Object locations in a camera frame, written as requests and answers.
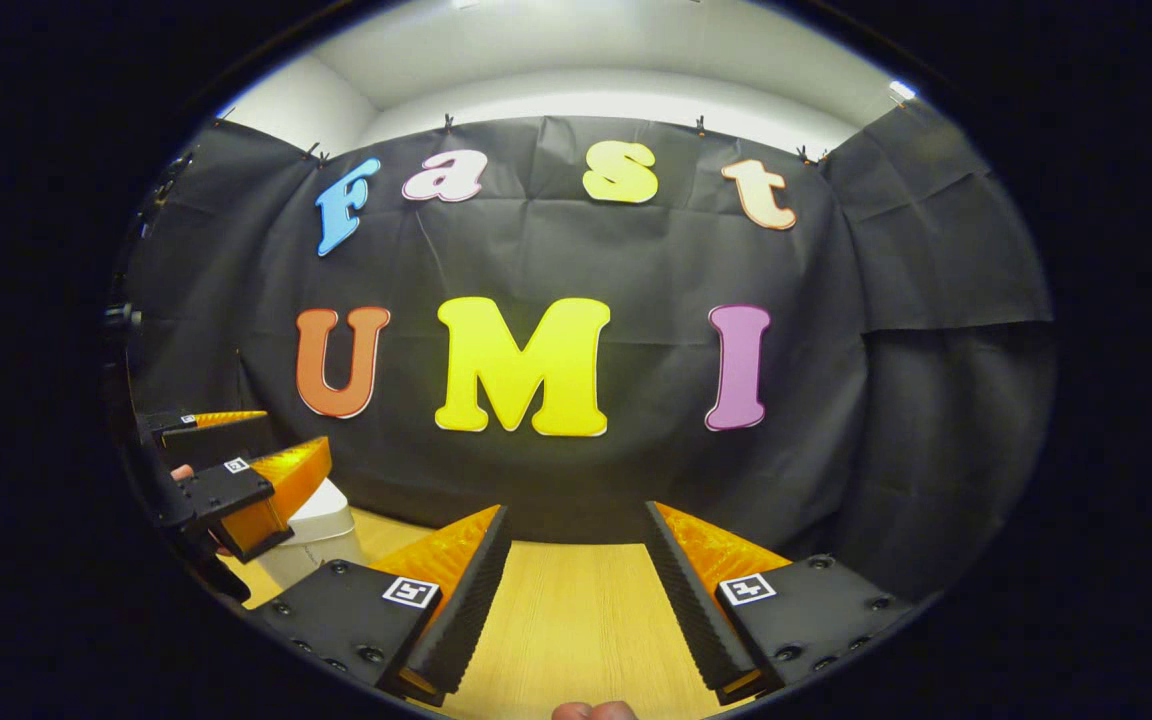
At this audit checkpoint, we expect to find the wooden desktop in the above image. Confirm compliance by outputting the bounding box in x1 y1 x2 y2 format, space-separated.
226 505 767 720

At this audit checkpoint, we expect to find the black backdrop cloth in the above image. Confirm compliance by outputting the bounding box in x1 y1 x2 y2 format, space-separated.
111 100 1057 601

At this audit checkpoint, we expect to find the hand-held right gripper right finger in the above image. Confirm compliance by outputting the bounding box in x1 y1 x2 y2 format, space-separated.
643 500 915 704

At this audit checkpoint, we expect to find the white desktop garbage bin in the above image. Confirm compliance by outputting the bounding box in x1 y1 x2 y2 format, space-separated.
256 478 365 591

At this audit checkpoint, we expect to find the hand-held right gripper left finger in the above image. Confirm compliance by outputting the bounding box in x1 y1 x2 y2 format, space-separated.
251 503 513 706

